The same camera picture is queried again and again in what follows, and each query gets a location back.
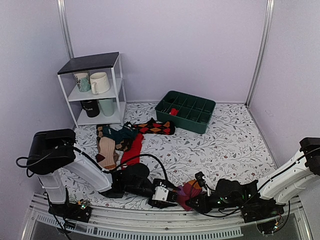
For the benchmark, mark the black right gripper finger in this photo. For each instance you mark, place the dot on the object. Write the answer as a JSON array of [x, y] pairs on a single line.
[[194, 204], [201, 179]]

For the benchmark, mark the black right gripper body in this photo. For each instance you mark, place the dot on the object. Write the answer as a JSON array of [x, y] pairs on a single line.
[[208, 208]]

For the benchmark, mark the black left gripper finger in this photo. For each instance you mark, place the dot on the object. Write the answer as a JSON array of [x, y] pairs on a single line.
[[172, 196], [160, 204]]

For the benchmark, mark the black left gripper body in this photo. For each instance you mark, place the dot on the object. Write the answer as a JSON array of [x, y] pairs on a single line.
[[130, 189]]

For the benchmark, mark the maroon striped sock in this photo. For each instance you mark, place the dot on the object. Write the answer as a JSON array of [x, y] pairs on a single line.
[[187, 191]]

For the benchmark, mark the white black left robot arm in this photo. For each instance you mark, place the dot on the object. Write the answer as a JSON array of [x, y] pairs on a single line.
[[56, 149]]

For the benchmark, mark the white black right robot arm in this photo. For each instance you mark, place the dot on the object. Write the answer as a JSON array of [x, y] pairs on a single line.
[[269, 192]]

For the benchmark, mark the beige brown argyle sock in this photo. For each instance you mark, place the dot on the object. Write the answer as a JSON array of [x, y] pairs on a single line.
[[107, 147]]

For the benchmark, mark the dark teal sock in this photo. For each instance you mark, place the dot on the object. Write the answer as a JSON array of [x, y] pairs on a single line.
[[128, 131]]

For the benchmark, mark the black red argyle sock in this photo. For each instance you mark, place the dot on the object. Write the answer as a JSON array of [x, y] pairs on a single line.
[[154, 127]]

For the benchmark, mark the green divided organizer bin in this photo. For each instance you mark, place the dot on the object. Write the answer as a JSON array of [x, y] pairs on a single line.
[[194, 112]]

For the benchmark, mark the red rolled sock in bin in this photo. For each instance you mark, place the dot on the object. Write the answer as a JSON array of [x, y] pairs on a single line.
[[174, 112]]

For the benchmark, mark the mint green mug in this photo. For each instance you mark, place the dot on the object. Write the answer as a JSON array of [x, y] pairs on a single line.
[[107, 106]]

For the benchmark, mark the black mug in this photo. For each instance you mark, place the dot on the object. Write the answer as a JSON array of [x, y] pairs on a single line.
[[91, 108]]

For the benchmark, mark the white shelf with black top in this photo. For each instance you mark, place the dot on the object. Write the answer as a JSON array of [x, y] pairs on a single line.
[[105, 62]]

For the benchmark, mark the cream white mug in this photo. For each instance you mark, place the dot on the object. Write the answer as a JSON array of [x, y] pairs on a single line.
[[99, 83]]

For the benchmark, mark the teal patterned mug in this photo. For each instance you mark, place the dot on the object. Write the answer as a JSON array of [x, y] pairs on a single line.
[[82, 80]]

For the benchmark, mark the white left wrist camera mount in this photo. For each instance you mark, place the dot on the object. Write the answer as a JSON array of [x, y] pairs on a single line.
[[160, 194]]

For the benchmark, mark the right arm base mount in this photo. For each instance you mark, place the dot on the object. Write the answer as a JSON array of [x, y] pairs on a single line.
[[265, 209]]

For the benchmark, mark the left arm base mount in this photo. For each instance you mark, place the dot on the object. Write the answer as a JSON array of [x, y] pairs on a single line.
[[71, 211]]

